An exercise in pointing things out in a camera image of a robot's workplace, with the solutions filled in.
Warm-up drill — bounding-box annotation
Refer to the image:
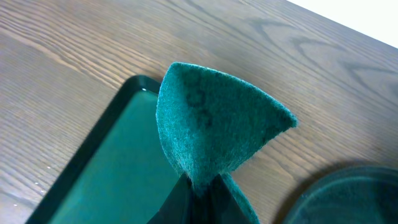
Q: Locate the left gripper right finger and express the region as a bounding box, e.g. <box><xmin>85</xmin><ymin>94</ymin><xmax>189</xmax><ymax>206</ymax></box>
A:
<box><xmin>210</xmin><ymin>175</ymin><xmax>250</xmax><ymax>224</ymax></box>

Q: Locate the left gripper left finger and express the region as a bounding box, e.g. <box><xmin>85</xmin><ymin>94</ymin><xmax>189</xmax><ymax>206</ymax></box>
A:
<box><xmin>147</xmin><ymin>174</ymin><xmax>193</xmax><ymax>224</ymax></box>

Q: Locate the green yellow sponge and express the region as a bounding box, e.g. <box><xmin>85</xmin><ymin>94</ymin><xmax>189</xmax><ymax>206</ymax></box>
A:
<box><xmin>156</xmin><ymin>62</ymin><xmax>297</xmax><ymax>223</ymax></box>

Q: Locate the black rectangular tray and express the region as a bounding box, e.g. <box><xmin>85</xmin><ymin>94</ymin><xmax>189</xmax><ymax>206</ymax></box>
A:
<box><xmin>28</xmin><ymin>75</ymin><xmax>178</xmax><ymax>223</ymax></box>

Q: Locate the black round tray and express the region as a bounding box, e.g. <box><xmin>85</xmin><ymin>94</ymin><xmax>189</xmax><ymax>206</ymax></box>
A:
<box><xmin>283</xmin><ymin>166</ymin><xmax>397</xmax><ymax>224</ymax></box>

